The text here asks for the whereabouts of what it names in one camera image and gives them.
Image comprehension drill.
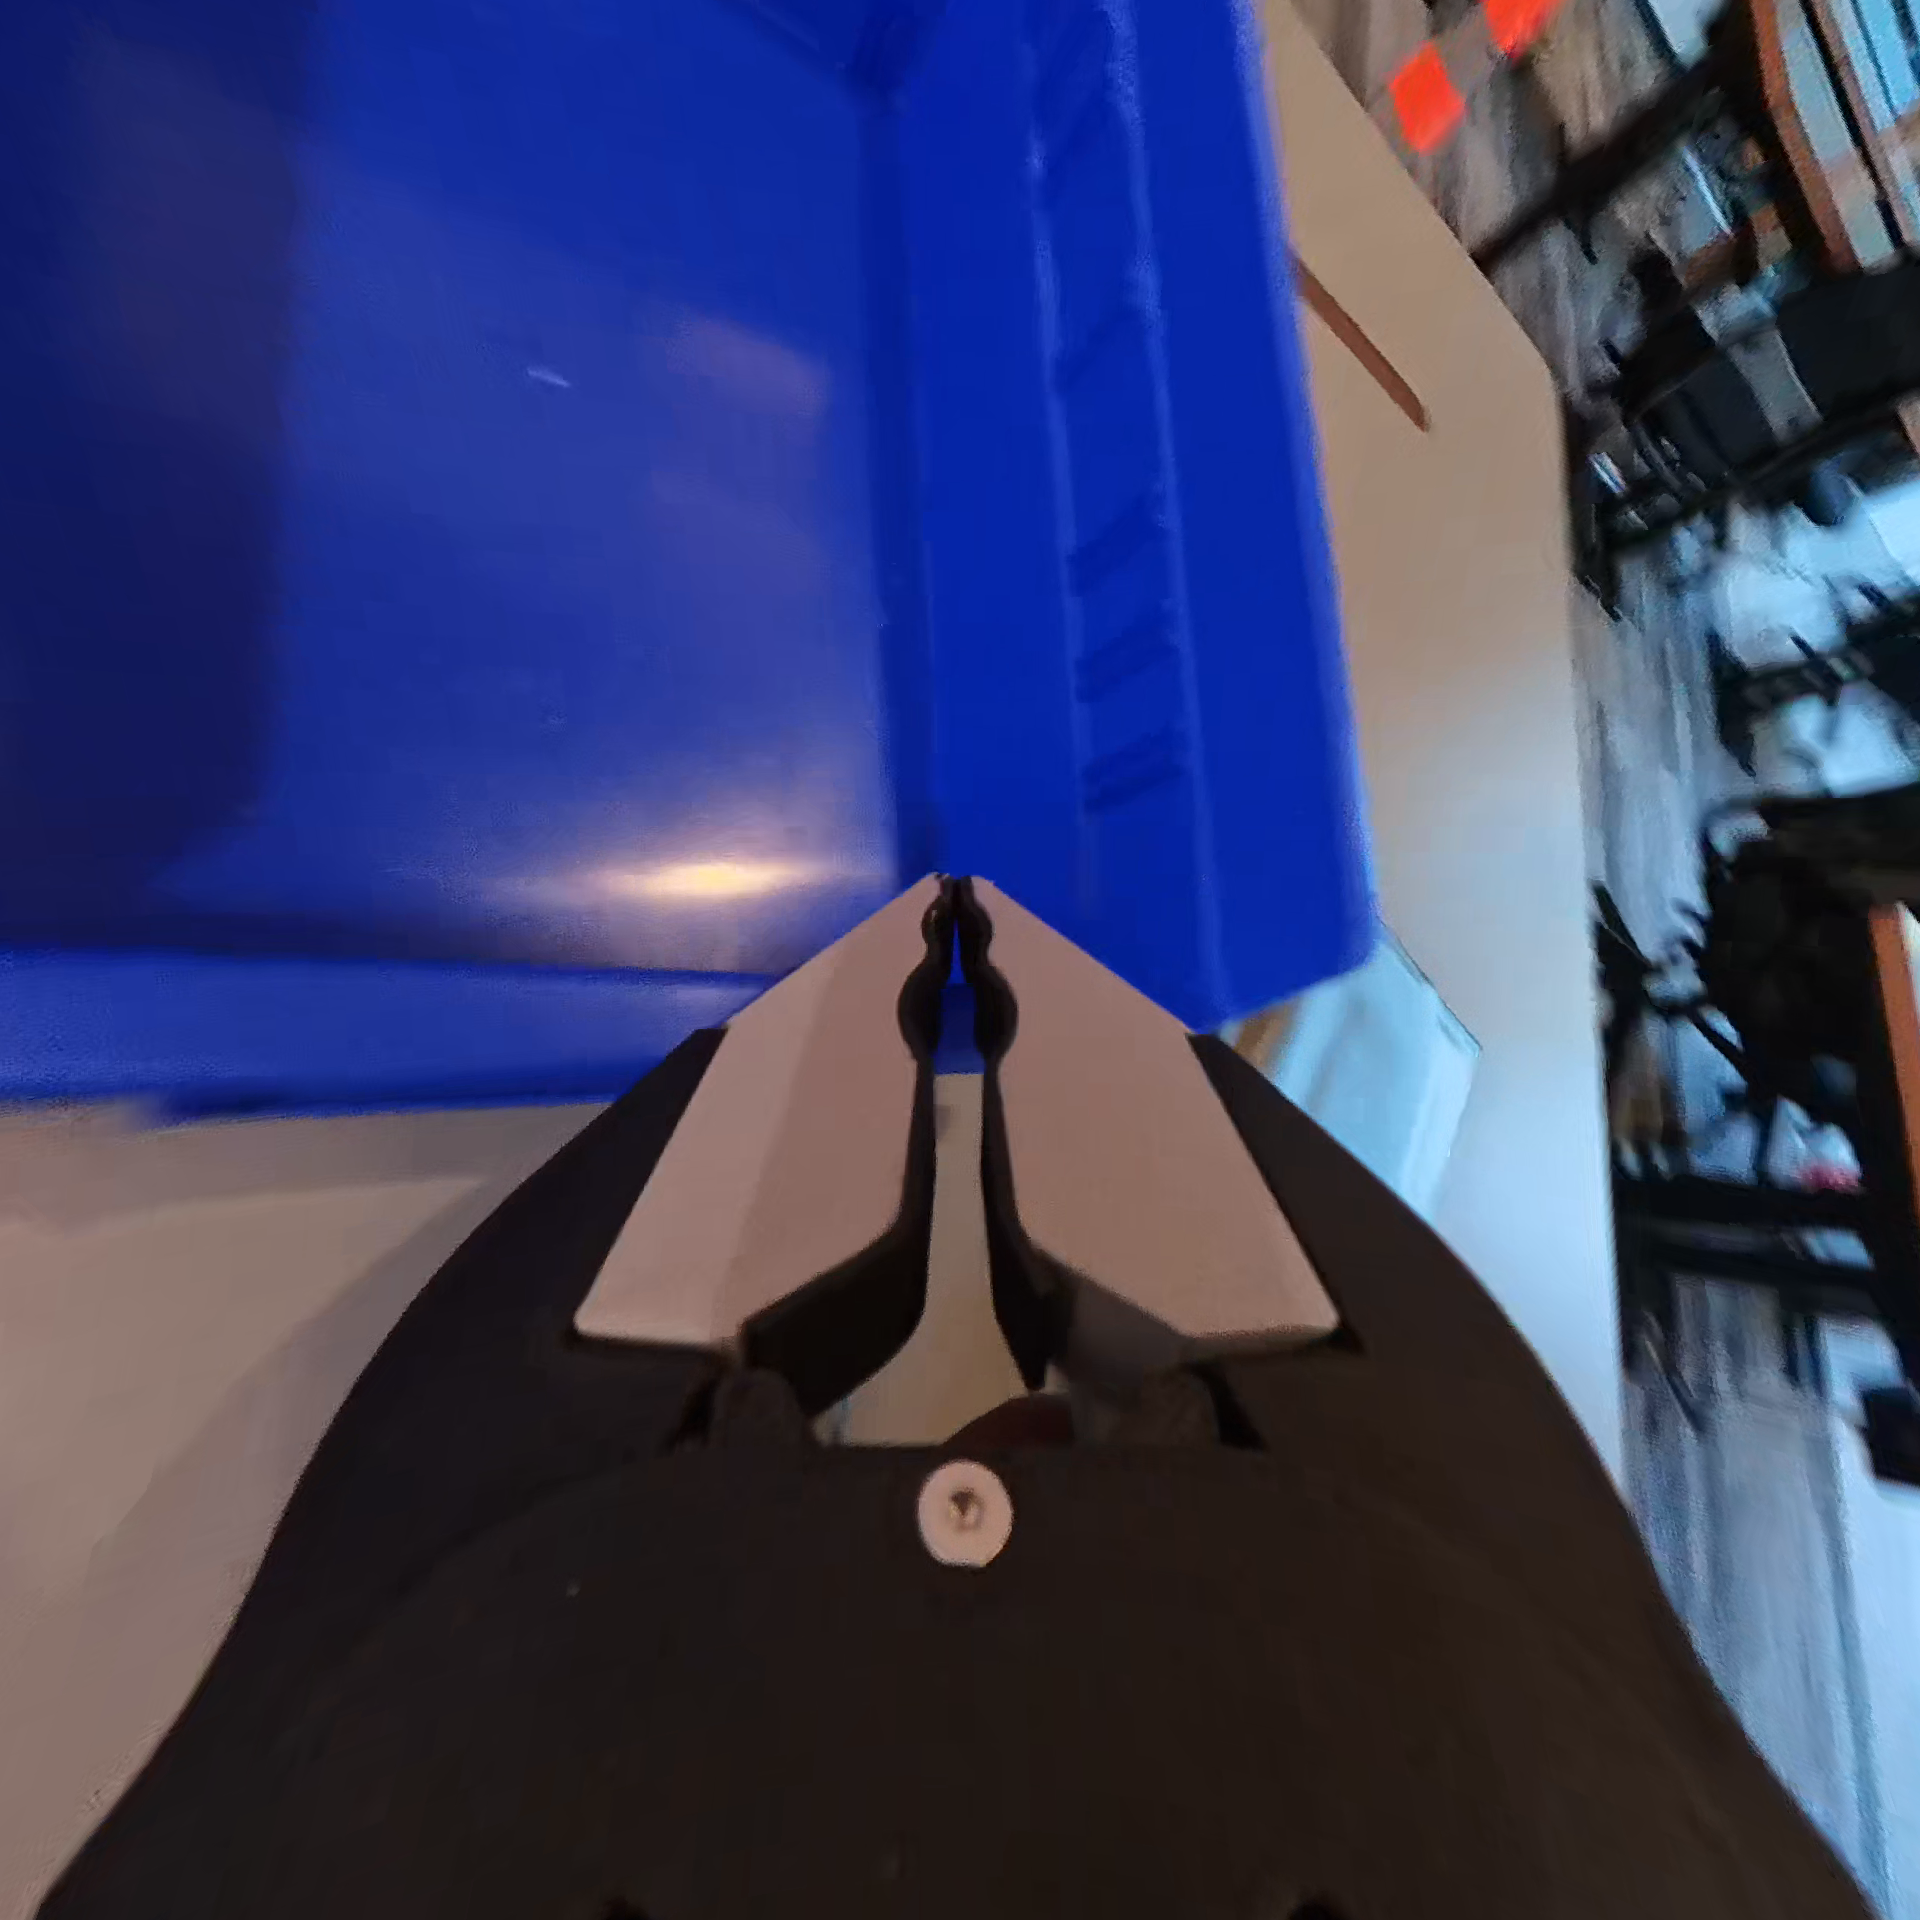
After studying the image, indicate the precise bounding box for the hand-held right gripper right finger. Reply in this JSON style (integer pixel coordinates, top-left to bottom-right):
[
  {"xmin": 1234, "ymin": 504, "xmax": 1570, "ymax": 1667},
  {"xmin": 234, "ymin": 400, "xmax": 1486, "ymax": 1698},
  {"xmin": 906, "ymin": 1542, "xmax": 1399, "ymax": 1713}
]
[{"xmin": 960, "ymin": 875, "xmax": 1343, "ymax": 1412}]

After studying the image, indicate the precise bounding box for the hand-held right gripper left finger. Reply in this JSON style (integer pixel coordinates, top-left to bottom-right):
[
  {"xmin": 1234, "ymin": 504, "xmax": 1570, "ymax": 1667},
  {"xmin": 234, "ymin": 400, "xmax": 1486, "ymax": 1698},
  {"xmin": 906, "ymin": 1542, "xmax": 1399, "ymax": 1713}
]
[{"xmin": 569, "ymin": 875, "xmax": 959, "ymax": 1412}]

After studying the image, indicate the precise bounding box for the blue plastic bin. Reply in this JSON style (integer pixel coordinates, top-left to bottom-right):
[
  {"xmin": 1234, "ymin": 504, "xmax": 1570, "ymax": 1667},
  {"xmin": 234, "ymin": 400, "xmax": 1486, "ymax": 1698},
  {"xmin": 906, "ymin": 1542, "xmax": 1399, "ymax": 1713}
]
[{"xmin": 0, "ymin": 0, "xmax": 1380, "ymax": 1125}]

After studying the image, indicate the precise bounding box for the clear plastic piece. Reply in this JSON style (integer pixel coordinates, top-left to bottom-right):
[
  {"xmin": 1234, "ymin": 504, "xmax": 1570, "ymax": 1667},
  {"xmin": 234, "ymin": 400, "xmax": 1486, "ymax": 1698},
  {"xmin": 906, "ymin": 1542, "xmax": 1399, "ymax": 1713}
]
[{"xmin": 1221, "ymin": 921, "xmax": 1480, "ymax": 1225}]

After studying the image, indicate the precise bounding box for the black office chair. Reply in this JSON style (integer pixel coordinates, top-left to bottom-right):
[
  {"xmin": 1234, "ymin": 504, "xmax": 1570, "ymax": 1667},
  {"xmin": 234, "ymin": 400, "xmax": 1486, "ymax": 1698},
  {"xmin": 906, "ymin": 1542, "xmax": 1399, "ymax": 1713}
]
[{"xmin": 1586, "ymin": 778, "xmax": 1920, "ymax": 1442}]

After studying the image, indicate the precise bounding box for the orange traffic cone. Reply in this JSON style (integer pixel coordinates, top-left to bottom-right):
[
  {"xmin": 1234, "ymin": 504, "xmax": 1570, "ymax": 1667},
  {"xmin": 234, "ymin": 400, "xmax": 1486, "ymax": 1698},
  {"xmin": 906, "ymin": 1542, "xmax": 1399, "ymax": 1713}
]
[{"xmin": 1386, "ymin": 0, "xmax": 1561, "ymax": 158}]

